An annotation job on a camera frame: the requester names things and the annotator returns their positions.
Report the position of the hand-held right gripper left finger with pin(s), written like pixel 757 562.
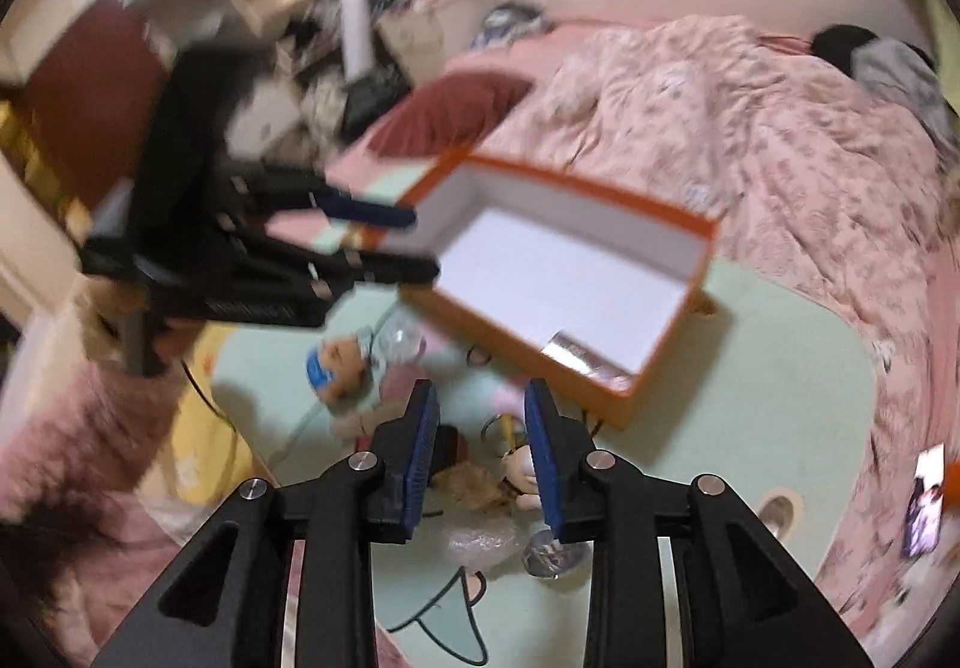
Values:
pixel 420 473

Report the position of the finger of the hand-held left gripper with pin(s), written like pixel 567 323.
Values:
pixel 390 265
pixel 367 211

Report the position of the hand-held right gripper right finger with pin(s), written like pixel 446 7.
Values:
pixel 541 465

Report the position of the black zip pouch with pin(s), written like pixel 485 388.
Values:
pixel 450 450

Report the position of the gold perfume bottle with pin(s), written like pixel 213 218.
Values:
pixel 476 488

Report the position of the pink heart-shaped case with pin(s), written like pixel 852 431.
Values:
pixel 397 342

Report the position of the clear plastic bag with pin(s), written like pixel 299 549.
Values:
pixel 480 539

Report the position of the silver foil packet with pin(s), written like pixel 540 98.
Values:
pixel 589 359

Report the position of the orange cardboard box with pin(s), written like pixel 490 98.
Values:
pixel 555 263

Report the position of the black bag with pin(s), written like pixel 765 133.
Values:
pixel 375 102

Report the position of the dark red wardrobe door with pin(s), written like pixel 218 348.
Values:
pixel 90 83

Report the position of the dark red pillow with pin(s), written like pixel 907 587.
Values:
pixel 450 113

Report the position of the pile of clothes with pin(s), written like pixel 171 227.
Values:
pixel 307 35

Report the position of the white paper roll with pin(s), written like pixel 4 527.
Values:
pixel 355 35

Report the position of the blue white patterned cloth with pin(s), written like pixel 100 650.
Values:
pixel 514 23

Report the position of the pink fluffy cloth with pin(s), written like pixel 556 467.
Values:
pixel 82 488

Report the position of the pink floral duvet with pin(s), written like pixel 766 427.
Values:
pixel 750 136

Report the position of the smartphone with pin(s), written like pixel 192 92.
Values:
pixel 924 503

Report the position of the orange box lid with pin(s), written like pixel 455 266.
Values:
pixel 954 471

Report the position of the black garment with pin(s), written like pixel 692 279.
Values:
pixel 840 46

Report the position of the grey garment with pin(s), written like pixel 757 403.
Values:
pixel 900 79

